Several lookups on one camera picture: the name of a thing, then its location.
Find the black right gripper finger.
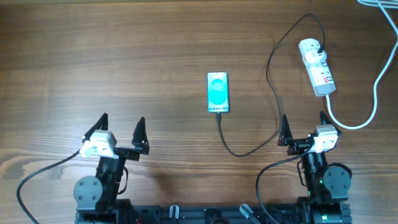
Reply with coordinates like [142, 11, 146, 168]
[279, 114, 293, 141]
[320, 111, 341, 136]

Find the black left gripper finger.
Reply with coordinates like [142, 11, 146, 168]
[131, 117, 149, 155]
[82, 113, 108, 140]

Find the black USB charging cable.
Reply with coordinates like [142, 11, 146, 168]
[216, 13, 326, 157]

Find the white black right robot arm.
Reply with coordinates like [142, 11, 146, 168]
[278, 111, 353, 224]

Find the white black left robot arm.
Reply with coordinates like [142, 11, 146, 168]
[73, 113, 149, 223]

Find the white charger plug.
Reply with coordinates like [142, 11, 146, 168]
[302, 50, 327, 67]

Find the white power strip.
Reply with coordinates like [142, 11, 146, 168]
[298, 39, 336, 96]

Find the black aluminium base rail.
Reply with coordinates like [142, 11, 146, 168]
[75, 203, 353, 224]

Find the white power strip cable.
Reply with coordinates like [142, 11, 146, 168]
[325, 0, 398, 131]

